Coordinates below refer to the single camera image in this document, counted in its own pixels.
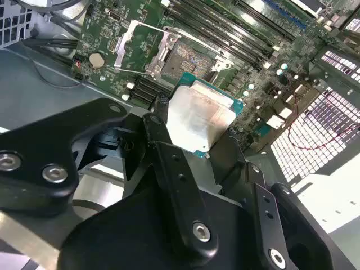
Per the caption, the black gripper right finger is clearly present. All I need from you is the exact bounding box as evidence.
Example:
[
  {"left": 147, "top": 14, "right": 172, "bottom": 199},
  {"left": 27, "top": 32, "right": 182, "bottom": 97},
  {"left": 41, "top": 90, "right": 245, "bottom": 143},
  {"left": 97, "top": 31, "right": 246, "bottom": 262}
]
[{"left": 209, "top": 128, "right": 358, "bottom": 270}]

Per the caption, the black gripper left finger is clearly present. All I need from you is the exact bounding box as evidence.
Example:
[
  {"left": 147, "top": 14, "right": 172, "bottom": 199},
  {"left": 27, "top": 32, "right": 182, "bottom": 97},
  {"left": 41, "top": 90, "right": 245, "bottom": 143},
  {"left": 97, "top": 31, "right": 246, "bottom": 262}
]
[{"left": 0, "top": 94, "right": 219, "bottom": 261}]

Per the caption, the silver CPU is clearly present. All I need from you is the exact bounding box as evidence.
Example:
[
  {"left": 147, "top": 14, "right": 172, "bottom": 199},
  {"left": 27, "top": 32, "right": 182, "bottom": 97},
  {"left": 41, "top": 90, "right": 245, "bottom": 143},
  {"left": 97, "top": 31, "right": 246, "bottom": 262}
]
[{"left": 165, "top": 71, "right": 245, "bottom": 160}]

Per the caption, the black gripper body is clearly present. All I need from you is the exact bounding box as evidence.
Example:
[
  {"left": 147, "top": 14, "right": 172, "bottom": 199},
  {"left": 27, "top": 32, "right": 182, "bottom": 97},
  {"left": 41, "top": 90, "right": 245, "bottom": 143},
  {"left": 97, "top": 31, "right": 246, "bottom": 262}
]
[{"left": 60, "top": 123, "right": 264, "bottom": 270}]

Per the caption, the metal socket cover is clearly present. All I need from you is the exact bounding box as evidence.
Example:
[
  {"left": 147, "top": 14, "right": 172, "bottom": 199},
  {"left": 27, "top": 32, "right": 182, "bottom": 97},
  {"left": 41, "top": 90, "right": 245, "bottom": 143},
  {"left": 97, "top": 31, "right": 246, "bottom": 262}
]
[{"left": 114, "top": 20, "right": 169, "bottom": 76}]

